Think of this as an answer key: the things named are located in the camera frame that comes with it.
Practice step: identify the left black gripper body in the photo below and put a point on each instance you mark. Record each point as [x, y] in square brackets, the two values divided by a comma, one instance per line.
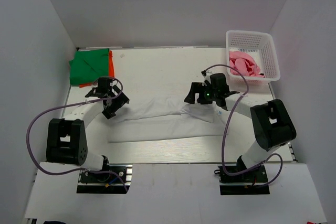
[115, 102]

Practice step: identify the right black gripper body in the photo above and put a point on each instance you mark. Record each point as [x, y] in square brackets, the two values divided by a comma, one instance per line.
[196, 95]

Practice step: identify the white t shirt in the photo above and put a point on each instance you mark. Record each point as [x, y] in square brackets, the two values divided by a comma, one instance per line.
[165, 118]

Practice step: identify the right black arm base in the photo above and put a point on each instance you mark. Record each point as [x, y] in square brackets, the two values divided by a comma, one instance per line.
[249, 183]

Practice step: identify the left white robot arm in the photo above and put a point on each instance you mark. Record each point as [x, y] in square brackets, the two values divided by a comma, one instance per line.
[67, 140]

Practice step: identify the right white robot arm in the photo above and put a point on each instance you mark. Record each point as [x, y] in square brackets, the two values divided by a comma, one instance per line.
[272, 124]

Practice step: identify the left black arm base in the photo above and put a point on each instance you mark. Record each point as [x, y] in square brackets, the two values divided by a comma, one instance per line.
[117, 181]

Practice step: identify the orange folded t shirt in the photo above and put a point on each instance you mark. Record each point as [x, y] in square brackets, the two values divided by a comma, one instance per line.
[111, 70]

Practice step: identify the pink t shirt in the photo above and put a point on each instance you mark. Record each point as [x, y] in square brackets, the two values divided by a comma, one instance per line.
[245, 64]

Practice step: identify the green folded t shirt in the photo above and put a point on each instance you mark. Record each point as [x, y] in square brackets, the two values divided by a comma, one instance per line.
[87, 66]

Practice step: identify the white plastic basket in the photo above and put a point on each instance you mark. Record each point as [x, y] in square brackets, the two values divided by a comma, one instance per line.
[260, 46]

